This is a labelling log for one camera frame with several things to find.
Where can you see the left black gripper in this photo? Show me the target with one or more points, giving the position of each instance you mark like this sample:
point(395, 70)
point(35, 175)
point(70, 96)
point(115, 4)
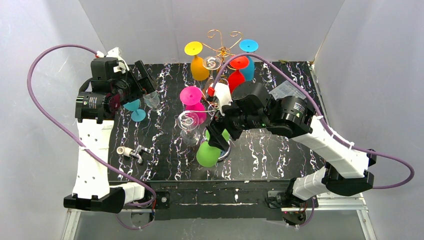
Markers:
point(141, 84)

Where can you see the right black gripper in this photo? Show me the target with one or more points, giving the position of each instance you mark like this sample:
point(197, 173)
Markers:
point(220, 126)

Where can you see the clear patterned wine glass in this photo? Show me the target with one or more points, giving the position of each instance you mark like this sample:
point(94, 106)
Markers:
point(152, 100)

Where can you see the teal blue wine glass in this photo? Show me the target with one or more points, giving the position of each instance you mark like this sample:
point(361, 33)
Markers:
point(137, 114)

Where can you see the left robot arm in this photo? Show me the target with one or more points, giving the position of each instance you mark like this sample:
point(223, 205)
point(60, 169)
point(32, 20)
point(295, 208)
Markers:
point(113, 84)

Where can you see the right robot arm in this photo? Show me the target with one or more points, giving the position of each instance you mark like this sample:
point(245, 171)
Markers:
point(250, 106)

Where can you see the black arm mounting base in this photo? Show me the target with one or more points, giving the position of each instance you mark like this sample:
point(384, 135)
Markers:
point(228, 199)

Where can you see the green wine glass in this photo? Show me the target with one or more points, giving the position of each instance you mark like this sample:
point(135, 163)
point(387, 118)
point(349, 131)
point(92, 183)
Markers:
point(208, 156)

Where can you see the clear wine glass front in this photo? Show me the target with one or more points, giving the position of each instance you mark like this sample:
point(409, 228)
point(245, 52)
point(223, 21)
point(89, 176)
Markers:
point(188, 122)

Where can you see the pink wine glass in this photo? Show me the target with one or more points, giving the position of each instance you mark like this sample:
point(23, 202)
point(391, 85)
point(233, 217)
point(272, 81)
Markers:
point(191, 97)

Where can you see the orange wooden rack base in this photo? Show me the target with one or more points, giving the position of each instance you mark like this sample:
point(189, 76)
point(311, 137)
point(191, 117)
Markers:
point(209, 99)

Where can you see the yellow orange wine glass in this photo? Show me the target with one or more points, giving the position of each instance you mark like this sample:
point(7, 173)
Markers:
point(198, 71)

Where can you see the red wine glass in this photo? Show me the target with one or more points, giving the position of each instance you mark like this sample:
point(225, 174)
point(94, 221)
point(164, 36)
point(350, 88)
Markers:
point(236, 78)

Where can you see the clear wine glass rear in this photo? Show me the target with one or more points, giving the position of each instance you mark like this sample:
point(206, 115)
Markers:
point(211, 63)

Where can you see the blue wine glass rear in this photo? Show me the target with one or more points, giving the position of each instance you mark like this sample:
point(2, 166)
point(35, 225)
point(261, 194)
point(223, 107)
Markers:
point(248, 46)

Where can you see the chrome faucet tap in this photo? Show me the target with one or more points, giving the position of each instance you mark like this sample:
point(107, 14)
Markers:
point(135, 154)

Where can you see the clear plastic screw box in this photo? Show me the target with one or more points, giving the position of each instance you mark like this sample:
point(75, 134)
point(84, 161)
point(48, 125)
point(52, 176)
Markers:
point(286, 89)

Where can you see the silver wire glass rack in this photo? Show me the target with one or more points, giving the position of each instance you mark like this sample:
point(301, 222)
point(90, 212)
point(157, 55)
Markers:
point(210, 109)

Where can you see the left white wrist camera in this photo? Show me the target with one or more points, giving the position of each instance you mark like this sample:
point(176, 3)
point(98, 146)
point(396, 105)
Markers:
point(115, 54)

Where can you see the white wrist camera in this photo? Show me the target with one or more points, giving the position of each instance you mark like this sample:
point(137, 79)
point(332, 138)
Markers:
point(222, 92)
point(115, 54)

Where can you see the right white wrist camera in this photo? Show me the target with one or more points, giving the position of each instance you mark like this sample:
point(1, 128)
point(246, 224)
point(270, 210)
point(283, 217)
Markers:
point(222, 92)

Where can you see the gold wire glass rack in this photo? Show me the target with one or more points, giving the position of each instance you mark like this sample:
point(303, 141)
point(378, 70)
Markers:
point(223, 52)

